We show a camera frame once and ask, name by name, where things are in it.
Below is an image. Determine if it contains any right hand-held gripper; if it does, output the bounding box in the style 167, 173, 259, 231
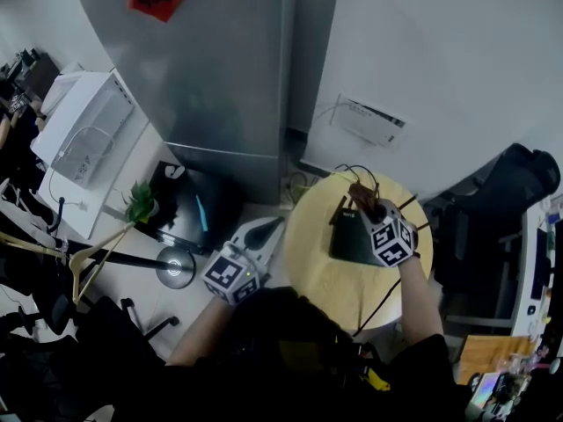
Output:
355, 198, 419, 268

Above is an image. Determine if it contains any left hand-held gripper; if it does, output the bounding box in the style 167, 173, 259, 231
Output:
201, 216, 285, 307

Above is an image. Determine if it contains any brown cloth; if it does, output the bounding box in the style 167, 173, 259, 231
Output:
348, 181, 380, 214

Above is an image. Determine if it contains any black router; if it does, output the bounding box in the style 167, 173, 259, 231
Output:
328, 193, 431, 268

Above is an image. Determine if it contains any person's left forearm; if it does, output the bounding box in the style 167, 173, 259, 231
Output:
165, 296, 238, 367

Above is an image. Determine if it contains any person's right forearm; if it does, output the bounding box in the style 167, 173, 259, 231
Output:
397, 255, 446, 349

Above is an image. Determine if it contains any teal pen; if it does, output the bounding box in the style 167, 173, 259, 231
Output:
194, 193, 209, 234

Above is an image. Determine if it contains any person's black shirt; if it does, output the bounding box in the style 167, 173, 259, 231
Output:
162, 286, 470, 422

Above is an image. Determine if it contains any black coat stand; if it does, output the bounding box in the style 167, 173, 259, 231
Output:
43, 244, 197, 289

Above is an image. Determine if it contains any potted green plant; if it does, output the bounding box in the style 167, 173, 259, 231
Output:
121, 180, 160, 226

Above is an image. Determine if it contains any black high-back office chair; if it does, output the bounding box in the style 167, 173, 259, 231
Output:
424, 142, 563, 299

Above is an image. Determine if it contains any white desk under microwave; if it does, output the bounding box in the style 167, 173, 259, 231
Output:
37, 116, 177, 241

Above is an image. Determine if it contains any white computer desk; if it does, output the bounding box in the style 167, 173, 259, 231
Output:
512, 200, 563, 338

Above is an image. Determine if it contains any yellow clip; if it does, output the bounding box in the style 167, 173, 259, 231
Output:
367, 366, 391, 391

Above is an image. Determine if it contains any silver refrigerator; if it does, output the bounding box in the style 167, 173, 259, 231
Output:
69, 0, 343, 206

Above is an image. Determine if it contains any black keyboard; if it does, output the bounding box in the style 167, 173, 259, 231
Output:
530, 229, 553, 301

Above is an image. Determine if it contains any black mesh office chair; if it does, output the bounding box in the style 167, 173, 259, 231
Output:
0, 295, 180, 422

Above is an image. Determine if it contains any wooden board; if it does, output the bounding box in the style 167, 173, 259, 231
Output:
457, 334, 538, 386

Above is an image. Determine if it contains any wooden clothes hanger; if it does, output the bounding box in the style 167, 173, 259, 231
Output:
68, 221, 135, 306

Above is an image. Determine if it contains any white microwave oven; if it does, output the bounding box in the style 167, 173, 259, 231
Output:
30, 70, 135, 192

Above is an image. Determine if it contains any black power cable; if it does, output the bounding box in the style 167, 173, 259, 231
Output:
351, 276, 404, 338

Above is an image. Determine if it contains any white wall network box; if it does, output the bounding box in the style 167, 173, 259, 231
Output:
329, 96, 407, 149

